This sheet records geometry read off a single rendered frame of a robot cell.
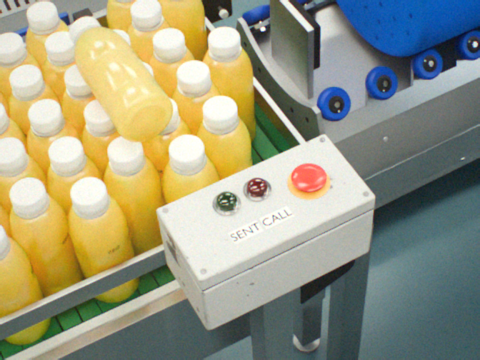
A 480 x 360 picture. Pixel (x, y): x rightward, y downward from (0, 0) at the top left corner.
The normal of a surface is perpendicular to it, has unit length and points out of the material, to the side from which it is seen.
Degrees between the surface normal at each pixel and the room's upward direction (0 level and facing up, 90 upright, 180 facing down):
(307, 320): 90
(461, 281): 0
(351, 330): 90
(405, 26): 90
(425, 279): 0
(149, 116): 90
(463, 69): 52
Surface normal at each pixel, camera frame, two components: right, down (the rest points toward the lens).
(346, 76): -0.04, -0.63
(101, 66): -0.44, -0.38
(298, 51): -0.88, 0.40
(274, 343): 0.47, 0.67
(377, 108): 0.35, 0.14
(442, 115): 0.44, 0.42
